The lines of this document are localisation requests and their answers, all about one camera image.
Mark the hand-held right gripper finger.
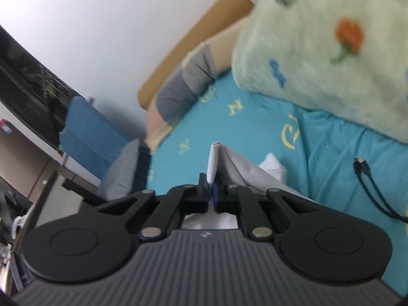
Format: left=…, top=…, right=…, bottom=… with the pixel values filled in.
left=94, top=173, right=211, bottom=240
left=212, top=180, right=322, bottom=240

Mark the white printed t-shirt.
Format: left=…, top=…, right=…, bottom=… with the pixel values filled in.
left=182, top=141, right=319, bottom=230

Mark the teal printed bed sheet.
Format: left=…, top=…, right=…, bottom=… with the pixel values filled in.
left=145, top=70, right=408, bottom=300

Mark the grey seat cushion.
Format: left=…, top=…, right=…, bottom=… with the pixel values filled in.
left=96, top=138, right=141, bottom=201

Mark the plaid pillow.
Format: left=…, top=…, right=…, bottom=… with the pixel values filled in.
left=144, top=24, right=252, bottom=154

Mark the blue covered chair grey cushion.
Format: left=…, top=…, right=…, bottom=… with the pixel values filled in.
left=60, top=96, right=152, bottom=198

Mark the mustard yellow headboard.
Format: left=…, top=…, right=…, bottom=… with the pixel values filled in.
left=138, top=0, right=255, bottom=110

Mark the green fleece cartoon blanket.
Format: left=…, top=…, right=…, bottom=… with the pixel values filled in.
left=231, top=0, right=408, bottom=142

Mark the white plastic bag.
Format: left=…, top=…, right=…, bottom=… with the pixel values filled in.
left=12, top=209, right=34, bottom=239

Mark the dark window grille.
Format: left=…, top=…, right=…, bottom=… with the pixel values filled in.
left=0, top=25, right=93, bottom=147

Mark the black USB cable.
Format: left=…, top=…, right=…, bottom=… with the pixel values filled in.
left=353, top=157, right=408, bottom=224

